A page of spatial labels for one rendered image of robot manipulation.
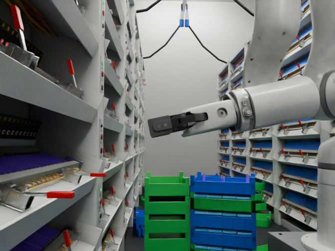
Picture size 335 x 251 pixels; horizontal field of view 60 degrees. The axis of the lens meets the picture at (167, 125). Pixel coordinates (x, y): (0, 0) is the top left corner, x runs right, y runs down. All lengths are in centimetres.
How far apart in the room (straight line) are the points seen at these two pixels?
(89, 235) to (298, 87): 67
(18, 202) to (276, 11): 54
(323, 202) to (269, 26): 42
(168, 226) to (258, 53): 92
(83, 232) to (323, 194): 64
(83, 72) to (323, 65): 65
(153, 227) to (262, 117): 91
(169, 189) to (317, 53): 83
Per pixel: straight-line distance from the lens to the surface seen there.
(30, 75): 45
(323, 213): 78
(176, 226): 136
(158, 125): 51
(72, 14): 70
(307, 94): 60
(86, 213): 91
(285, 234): 89
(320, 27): 79
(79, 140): 89
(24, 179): 55
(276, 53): 67
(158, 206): 133
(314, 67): 80
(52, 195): 44
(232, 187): 140
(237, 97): 55
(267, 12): 62
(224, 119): 53
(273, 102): 57
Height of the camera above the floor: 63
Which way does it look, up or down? 4 degrees up
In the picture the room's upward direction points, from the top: straight up
